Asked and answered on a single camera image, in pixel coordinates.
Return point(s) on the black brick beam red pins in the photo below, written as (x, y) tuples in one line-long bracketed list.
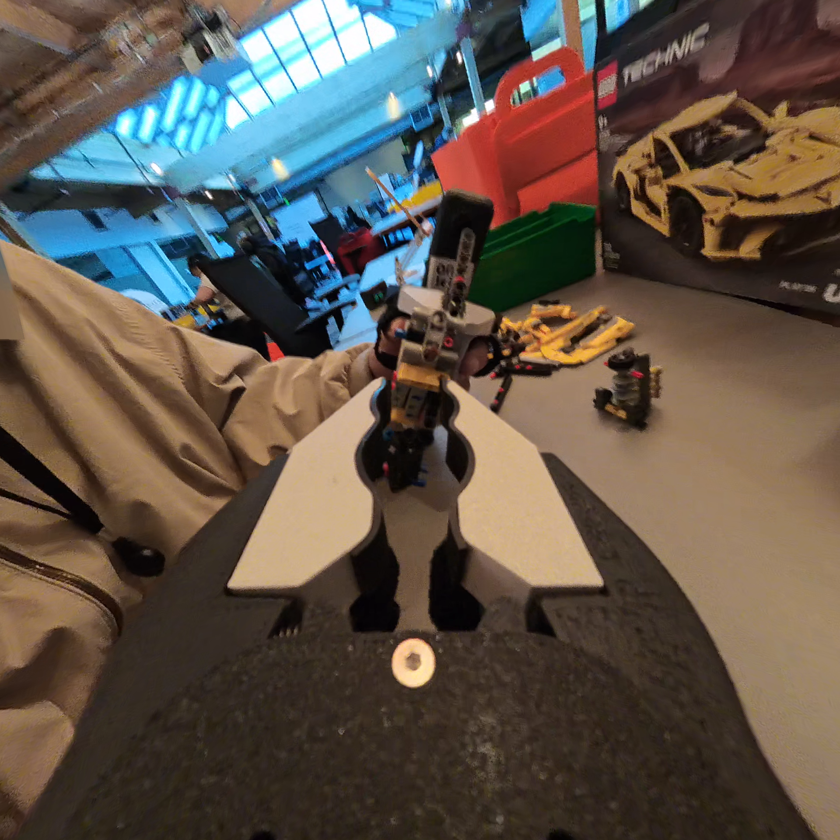
[(525, 367)]

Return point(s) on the yellow brick car body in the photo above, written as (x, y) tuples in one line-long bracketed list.
[(577, 341)]

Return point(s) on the dark car set box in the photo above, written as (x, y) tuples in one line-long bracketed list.
[(754, 65)]

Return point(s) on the red office chair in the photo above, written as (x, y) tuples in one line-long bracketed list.
[(358, 253)]

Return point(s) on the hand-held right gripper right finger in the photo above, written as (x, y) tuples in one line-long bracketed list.
[(525, 525)]

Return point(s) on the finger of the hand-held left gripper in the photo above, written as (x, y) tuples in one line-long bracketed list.
[(413, 298), (476, 325)]

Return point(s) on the person's beige shirt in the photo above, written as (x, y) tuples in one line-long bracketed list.
[(98, 394)]

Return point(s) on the green plastic bin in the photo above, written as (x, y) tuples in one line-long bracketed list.
[(538, 262)]

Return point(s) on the person's left hand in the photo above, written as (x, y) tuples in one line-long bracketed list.
[(474, 367)]

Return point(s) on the black office chair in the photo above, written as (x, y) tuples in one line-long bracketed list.
[(262, 302)]

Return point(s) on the brick engine assembly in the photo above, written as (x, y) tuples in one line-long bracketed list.
[(627, 394)]

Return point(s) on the grey black brick chassis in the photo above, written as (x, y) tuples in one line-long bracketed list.
[(420, 367)]

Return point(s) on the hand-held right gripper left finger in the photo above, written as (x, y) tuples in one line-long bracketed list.
[(302, 525)]

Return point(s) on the grey desk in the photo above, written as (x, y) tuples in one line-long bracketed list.
[(722, 492)]

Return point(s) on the red plastic bin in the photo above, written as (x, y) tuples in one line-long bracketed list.
[(544, 151)]

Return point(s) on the white ceiling camera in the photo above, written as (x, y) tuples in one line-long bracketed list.
[(210, 33)]

